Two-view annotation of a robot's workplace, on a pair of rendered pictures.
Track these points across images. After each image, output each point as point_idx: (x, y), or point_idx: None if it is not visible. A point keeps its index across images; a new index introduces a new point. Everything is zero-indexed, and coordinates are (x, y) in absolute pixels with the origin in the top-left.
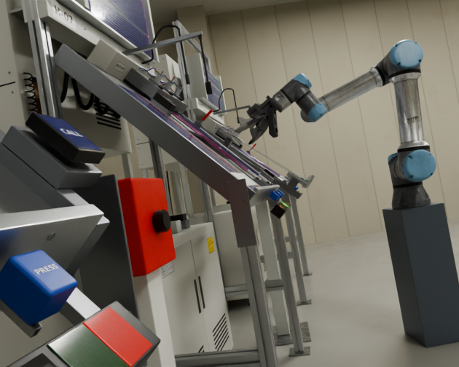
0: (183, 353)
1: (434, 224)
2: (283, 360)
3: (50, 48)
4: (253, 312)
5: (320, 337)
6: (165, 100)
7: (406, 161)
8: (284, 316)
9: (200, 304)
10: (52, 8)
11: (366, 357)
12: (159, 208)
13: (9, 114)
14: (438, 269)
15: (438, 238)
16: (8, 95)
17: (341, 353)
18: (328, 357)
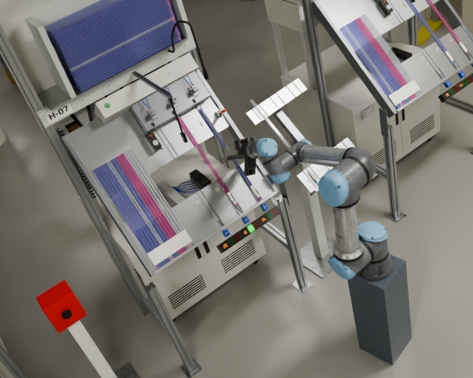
0: (169, 288)
1: (373, 296)
2: (285, 285)
3: (57, 136)
4: (160, 317)
5: (333, 278)
6: (151, 143)
7: (328, 260)
8: (318, 247)
9: (202, 253)
10: (46, 119)
11: (321, 325)
12: (69, 306)
13: None
14: (374, 321)
15: (375, 305)
16: None
17: (317, 308)
18: (306, 304)
